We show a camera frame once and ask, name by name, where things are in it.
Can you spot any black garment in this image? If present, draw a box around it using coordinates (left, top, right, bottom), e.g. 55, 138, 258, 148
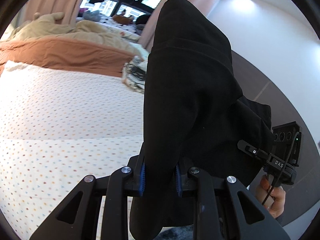
130, 0, 273, 239

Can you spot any person's right hand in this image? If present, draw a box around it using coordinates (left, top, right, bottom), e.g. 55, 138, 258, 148
255, 175, 286, 219

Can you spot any white floral bed sheet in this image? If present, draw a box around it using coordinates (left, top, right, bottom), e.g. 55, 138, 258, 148
1, 61, 143, 239

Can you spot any fringed patterned cloth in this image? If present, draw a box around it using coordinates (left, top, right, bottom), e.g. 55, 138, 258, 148
121, 56, 148, 94

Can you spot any brown blanket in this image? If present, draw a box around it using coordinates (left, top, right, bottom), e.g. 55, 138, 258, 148
1, 36, 134, 77

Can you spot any beige duvet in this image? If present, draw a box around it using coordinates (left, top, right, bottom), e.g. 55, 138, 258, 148
7, 20, 149, 60

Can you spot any beige teddy bear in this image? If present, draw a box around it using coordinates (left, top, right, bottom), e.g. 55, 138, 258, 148
31, 12, 65, 27

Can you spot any pink curtain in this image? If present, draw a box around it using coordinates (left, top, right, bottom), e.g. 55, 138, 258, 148
22, 0, 82, 25

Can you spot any black cable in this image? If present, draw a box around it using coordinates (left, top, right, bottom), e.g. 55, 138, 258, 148
261, 132, 300, 205

